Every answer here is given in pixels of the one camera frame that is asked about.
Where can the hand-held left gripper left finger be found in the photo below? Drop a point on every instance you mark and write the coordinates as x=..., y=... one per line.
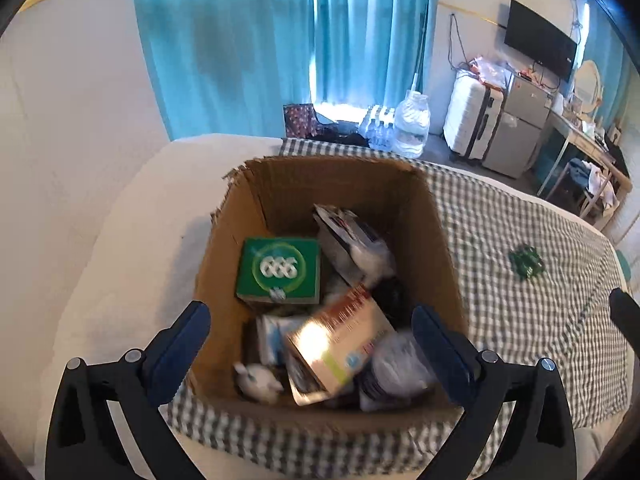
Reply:
x=180, y=355

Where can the brown cardboard box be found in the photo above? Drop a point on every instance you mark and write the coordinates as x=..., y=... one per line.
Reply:
x=280, y=190

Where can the large clear water bottle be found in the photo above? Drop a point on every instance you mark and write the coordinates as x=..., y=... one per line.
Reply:
x=412, y=125

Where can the black wall television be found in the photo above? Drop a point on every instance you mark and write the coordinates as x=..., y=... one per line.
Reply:
x=537, y=40

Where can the white suitcase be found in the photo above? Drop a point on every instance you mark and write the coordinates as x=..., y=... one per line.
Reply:
x=465, y=110

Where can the dark patterned gift bag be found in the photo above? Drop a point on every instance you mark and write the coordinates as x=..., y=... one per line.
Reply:
x=299, y=120

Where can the blue tissue pack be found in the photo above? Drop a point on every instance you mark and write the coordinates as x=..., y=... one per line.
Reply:
x=272, y=335

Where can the wooden dressing table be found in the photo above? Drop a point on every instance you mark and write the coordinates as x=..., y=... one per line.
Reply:
x=575, y=125

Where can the oval table mirror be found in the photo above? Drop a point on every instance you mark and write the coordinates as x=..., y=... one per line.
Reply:
x=586, y=82

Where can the pile of plastic bags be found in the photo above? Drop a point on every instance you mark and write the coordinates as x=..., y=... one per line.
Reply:
x=487, y=67

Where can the checked green and white cloth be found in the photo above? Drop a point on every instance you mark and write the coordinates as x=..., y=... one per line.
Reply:
x=500, y=335

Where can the blue curtain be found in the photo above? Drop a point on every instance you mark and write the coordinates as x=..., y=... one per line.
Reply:
x=607, y=50
x=225, y=35

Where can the clothes on chair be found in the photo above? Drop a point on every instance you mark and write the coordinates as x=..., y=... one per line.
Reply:
x=595, y=175

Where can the clear bag with black items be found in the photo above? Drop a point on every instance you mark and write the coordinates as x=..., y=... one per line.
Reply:
x=350, y=240

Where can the small green plastic object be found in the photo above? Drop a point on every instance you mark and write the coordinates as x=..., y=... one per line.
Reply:
x=525, y=262

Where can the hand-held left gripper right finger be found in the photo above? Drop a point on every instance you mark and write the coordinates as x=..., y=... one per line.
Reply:
x=442, y=360

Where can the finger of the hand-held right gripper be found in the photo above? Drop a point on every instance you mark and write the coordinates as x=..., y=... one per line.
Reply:
x=627, y=320

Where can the clear plastic bag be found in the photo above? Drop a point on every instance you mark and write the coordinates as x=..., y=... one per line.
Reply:
x=400, y=365

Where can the teal stool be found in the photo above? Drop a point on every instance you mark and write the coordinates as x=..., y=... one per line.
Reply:
x=625, y=267

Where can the pack of small water bottles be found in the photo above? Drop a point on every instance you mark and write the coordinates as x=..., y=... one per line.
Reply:
x=377, y=127

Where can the grey mini fridge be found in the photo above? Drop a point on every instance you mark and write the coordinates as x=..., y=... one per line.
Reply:
x=515, y=130

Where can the green and white medicine box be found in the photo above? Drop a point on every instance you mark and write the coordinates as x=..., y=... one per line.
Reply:
x=280, y=270

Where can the wooden chair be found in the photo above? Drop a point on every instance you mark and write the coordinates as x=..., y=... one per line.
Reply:
x=617, y=187

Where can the wooden block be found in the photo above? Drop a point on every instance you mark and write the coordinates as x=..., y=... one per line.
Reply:
x=340, y=345

